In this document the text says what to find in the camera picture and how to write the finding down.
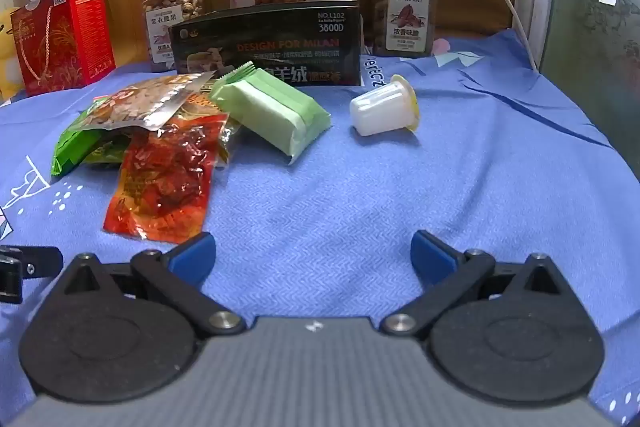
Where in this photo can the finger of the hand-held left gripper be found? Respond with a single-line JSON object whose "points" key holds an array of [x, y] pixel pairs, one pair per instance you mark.
{"points": [[40, 259]]}

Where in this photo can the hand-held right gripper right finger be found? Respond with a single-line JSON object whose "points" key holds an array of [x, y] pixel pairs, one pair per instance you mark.
{"points": [[432, 254]]}

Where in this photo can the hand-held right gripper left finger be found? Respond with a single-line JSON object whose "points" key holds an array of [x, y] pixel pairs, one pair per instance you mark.
{"points": [[192, 254]]}

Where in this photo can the red spicy snack packet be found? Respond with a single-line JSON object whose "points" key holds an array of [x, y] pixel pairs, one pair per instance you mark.
{"points": [[160, 182]]}

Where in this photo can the green snack packet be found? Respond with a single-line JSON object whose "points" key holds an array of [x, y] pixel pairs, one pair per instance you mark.
{"points": [[75, 147]]}

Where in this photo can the white jelly cup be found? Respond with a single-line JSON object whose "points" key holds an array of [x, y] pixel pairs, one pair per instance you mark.
{"points": [[380, 109]]}

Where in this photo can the silver brown snack packet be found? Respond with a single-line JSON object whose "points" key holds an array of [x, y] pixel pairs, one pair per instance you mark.
{"points": [[140, 102]]}

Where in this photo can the light green pastry packet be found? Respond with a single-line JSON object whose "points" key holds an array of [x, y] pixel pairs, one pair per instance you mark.
{"points": [[272, 112]]}

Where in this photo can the black cardboard box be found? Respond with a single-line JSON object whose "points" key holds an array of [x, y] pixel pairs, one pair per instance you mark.
{"points": [[280, 42]]}

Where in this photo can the blue printed bedsheet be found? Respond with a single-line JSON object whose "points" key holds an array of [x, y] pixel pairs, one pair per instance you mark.
{"points": [[325, 187]]}

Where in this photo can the red gift bag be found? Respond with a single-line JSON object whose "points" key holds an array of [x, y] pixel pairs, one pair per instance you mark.
{"points": [[65, 37]]}

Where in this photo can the gold-lidded nut jar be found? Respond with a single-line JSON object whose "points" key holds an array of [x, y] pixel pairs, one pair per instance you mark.
{"points": [[172, 17], [405, 7]]}

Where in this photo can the patterned glass cabinet door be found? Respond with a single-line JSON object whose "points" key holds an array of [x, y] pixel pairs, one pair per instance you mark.
{"points": [[595, 37]]}

